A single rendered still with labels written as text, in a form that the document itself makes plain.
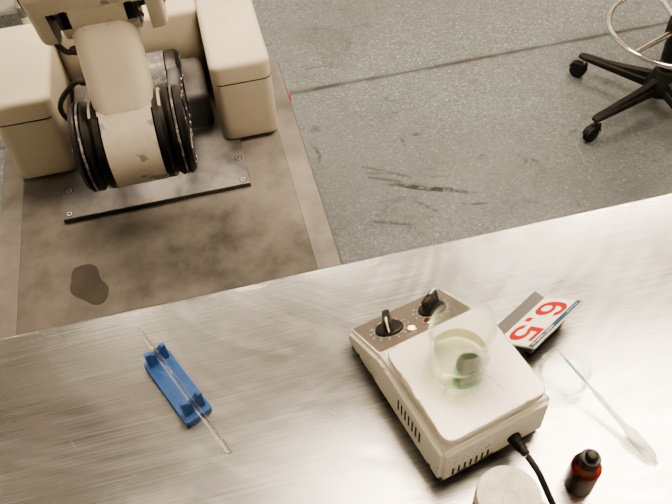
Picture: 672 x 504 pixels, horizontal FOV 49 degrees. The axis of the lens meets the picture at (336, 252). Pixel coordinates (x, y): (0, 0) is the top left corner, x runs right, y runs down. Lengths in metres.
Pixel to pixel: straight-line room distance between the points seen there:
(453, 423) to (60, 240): 1.08
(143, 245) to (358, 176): 0.79
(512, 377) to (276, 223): 0.86
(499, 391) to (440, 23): 2.09
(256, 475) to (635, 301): 0.49
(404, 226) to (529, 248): 1.04
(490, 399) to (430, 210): 1.33
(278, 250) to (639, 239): 0.73
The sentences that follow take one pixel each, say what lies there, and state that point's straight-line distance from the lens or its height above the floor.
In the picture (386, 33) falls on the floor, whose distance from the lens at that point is 2.68.
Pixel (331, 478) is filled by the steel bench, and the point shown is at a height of 0.75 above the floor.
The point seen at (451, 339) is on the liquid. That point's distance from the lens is 0.75.
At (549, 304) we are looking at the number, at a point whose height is 0.77.
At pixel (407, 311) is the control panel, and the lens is 0.86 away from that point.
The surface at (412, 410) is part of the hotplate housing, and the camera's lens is 0.77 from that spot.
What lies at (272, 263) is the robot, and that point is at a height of 0.36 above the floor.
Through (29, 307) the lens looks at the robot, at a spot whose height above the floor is 0.37.
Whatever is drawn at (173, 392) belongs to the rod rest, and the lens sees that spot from 0.87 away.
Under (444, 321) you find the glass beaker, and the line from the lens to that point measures 0.74.
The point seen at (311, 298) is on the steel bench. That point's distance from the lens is 0.92.
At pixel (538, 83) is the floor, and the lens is 2.50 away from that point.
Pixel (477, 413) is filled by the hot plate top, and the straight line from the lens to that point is 0.74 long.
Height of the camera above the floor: 1.49
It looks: 50 degrees down
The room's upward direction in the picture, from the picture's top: 4 degrees counter-clockwise
